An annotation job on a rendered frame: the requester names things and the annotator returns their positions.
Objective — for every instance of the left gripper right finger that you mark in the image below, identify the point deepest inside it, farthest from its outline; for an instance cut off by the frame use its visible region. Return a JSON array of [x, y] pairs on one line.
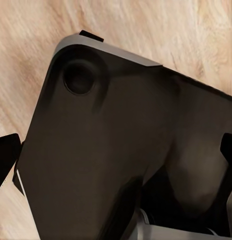
[[226, 147]]

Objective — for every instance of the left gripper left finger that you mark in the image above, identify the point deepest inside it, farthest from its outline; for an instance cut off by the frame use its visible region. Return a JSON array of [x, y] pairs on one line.
[[10, 149]]

